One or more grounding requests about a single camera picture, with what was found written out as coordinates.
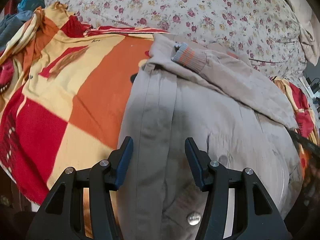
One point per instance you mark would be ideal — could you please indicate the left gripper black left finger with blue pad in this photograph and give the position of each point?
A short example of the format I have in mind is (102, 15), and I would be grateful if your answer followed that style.
(79, 205)

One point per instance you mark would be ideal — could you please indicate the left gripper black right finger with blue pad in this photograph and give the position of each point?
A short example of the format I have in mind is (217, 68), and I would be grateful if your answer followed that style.
(255, 214)

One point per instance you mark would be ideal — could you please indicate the light grey jacket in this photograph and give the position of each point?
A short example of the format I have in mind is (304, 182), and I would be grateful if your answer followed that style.
(232, 111)

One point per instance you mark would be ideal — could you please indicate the orange red yellow blanket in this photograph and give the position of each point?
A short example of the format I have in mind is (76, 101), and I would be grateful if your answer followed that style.
(64, 89)

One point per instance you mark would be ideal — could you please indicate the blue grey striped garment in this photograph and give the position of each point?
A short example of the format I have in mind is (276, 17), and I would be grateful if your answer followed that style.
(11, 24)

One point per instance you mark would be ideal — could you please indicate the floral bed quilt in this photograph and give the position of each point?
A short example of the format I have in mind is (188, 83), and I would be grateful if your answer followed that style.
(267, 31)

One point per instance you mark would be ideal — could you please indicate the teal plastic bag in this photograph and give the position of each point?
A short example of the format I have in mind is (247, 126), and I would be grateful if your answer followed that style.
(31, 5)

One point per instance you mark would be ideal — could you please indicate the beige curtain cloth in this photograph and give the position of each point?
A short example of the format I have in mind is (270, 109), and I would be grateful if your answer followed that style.
(309, 29)

